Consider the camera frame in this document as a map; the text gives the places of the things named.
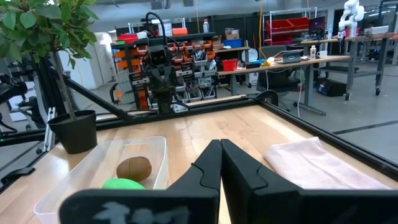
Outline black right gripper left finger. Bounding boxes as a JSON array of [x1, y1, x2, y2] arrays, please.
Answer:
[[58, 139, 223, 224]]

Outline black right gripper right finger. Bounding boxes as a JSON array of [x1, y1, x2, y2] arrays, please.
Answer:
[[220, 139, 398, 224]]

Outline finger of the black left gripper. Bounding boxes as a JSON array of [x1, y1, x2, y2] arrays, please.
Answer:
[[162, 66, 178, 93], [145, 67, 163, 93]]

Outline brown toy kiwi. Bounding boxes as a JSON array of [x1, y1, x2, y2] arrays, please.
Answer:
[[116, 156, 153, 183]]

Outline green ribbed toy vegetable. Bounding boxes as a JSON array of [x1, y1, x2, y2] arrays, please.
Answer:
[[101, 177, 146, 190]]

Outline clear plastic tupperware container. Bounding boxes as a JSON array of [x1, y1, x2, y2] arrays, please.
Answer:
[[33, 136, 169, 224]]

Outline parts shelf with orange bins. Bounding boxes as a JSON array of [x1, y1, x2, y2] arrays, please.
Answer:
[[111, 30, 218, 110]]

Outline red box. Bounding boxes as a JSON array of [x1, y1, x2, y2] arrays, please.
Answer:
[[117, 33, 139, 44]]

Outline white cabinet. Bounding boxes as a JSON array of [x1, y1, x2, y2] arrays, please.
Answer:
[[58, 30, 116, 91]]

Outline red plastic bin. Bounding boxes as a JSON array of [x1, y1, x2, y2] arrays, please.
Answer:
[[221, 58, 239, 72]]

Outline pink folded cloth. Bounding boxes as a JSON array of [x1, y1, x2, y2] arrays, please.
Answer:
[[262, 136, 392, 190]]

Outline blue box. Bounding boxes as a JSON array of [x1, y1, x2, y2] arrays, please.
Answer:
[[223, 38, 244, 49]]

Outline brown cardboard box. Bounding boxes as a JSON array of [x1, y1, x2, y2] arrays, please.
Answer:
[[224, 28, 241, 40]]

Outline white round fan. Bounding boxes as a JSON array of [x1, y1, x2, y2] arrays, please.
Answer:
[[241, 47, 259, 63]]

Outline green artificial potted plant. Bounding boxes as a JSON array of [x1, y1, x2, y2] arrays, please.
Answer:
[[0, 0, 100, 155]]

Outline black office chair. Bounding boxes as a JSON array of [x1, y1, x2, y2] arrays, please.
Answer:
[[256, 45, 301, 94]]

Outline rack with red bins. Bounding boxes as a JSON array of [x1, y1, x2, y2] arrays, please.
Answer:
[[262, 6, 318, 47]]

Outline grey laptop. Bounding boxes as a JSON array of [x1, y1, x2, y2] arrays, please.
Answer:
[[281, 49, 305, 65]]

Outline black floor case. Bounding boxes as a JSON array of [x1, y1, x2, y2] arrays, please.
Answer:
[[315, 77, 348, 98]]

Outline wooden desk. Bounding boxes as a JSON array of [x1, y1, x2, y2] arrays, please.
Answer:
[[216, 55, 351, 116]]

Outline dark computer monitor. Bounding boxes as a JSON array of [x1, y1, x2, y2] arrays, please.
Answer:
[[308, 16, 326, 35]]

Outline wooden table grey legs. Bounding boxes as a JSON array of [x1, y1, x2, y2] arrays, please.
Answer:
[[300, 30, 398, 101]]

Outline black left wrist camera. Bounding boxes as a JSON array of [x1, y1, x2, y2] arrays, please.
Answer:
[[150, 45, 173, 67]]

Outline yellow hanging cable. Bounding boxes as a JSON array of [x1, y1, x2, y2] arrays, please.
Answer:
[[257, 0, 264, 60]]

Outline black metal rig frame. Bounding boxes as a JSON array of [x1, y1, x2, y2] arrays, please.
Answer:
[[0, 55, 398, 194]]

